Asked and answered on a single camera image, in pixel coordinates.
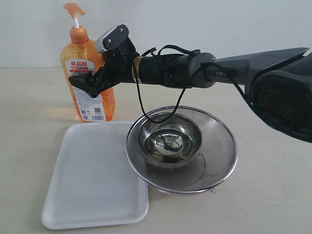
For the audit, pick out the white rectangular plastic tray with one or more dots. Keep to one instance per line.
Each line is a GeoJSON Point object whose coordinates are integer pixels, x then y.
{"type": "Point", "coordinates": [93, 184]}

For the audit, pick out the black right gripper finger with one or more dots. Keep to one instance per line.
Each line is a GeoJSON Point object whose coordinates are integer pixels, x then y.
{"type": "Point", "coordinates": [96, 82]}
{"type": "Point", "coordinates": [82, 80]}

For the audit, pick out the small stainless steel bowl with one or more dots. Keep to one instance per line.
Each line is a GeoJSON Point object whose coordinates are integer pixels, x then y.
{"type": "Point", "coordinates": [169, 142]}

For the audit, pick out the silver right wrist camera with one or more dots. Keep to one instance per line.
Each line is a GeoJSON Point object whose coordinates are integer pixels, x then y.
{"type": "Point", "coordinates": [112, 38]}

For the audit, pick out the steel mesh colander basket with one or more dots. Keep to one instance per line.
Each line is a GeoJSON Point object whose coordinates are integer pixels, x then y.
{"type": "Point", "coordinates": [214, 163]}

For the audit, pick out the orange pump soap bottle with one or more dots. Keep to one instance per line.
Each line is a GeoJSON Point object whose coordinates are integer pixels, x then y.
{"type": "Point", "coordinates": [77, 58]}

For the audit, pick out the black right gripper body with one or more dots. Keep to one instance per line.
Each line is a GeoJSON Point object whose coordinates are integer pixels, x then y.
{"type": "Point", "coordinates": [118, 63]}

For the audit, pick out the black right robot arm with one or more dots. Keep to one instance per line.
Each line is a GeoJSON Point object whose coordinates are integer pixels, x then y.
{"type": "Point", "coordinates": [276, 85]}

